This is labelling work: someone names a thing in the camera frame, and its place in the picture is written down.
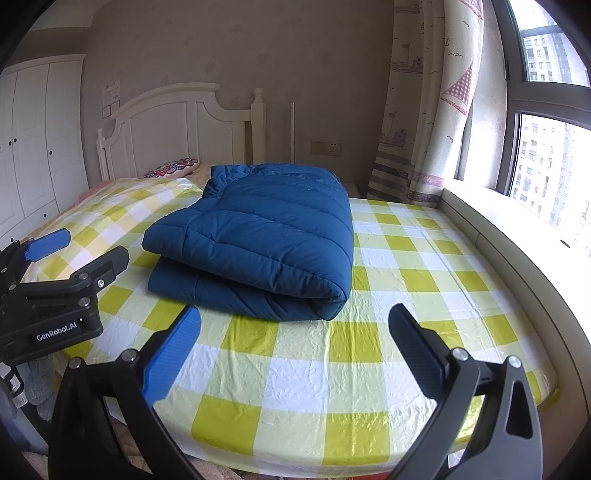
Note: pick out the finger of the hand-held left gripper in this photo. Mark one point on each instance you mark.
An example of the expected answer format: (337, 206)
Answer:
(106, 265)
(46, 244)

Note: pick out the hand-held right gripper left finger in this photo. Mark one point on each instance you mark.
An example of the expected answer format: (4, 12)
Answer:
(171, 360)

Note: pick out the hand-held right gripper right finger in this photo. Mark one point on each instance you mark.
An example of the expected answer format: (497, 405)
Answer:
(415, 339)

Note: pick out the blue quilted jacket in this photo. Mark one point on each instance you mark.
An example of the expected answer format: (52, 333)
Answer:
(258, 240)

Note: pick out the pink bedding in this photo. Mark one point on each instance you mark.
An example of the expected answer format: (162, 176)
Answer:
(85, 194)

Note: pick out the yellow checked bed sheet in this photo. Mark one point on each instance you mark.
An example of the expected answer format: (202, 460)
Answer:
(346, 369)

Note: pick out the white wardrobe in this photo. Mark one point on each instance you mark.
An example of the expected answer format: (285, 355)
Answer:
(41, 138)

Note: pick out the beige window sill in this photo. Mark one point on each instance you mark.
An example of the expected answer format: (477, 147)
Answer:
(508, 258)

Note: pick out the peach pillow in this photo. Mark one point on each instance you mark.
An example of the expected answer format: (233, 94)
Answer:
(203, 173)

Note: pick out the white wooden headboard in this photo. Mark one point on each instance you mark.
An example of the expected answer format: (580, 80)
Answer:
(157, 124)

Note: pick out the white nightstand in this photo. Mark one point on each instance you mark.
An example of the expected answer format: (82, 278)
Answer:
(353, 190)

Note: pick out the dark framed window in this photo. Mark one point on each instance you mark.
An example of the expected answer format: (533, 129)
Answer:
(545, 161)

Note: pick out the printed cream curtain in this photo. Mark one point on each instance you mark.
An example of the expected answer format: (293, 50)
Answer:
(415, 92)

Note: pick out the wall socket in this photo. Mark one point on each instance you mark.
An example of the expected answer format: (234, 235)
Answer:
(325, 146)

